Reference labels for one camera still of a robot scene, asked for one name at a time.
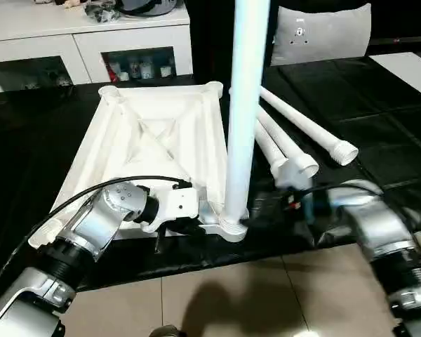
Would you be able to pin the white glass-door cabinet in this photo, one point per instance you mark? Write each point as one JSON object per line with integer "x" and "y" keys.
{"x": 56, "y": 38}

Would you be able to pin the white plastic table top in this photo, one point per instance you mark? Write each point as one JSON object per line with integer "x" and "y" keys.
{"x": 147, "y": 140}

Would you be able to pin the dark round appliance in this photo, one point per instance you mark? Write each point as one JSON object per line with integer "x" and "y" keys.
{"x": 144, "y": 5}

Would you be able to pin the grey cushion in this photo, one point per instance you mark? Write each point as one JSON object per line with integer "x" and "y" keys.
{"x": 323, "y": 35}

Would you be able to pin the white plastic table leg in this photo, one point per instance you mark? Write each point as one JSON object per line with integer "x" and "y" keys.
{"x": 309, "y": 126}
{"x": 289, "y": 144}
{"x": 270, "y": 154}
{"x": 245, "y": 105}

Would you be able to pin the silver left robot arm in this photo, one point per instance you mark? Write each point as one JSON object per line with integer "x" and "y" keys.
{"x": 84, "y": 232}

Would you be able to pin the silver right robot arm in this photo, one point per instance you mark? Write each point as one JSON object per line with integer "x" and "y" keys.
{"x": 379, "y": 225}

